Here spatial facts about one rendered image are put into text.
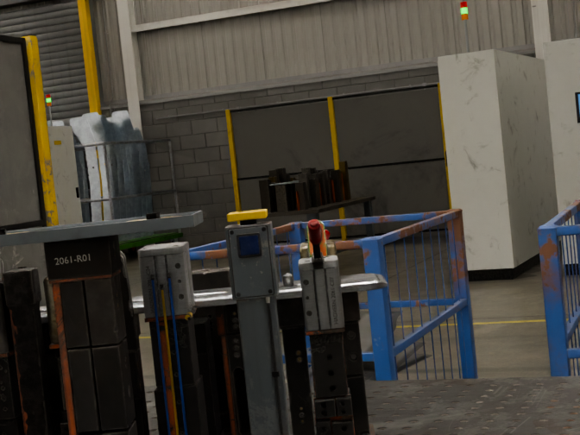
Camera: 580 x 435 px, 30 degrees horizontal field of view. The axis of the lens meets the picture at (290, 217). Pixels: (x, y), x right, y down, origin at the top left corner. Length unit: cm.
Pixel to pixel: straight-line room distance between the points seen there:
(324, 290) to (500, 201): 780
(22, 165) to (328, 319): 385
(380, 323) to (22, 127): 256
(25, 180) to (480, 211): 507
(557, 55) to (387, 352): 616
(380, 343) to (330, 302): 183
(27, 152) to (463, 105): 498
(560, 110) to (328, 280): 777
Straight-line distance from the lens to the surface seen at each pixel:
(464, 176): 964
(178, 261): 181
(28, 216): 554
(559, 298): 343
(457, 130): 964
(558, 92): 951
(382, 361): 364
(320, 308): 181
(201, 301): 193
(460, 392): 238
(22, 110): 559
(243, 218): 164
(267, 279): 164
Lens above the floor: 123
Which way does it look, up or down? 3 degrees down
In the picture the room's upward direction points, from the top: 6 degrees counter-clockwise
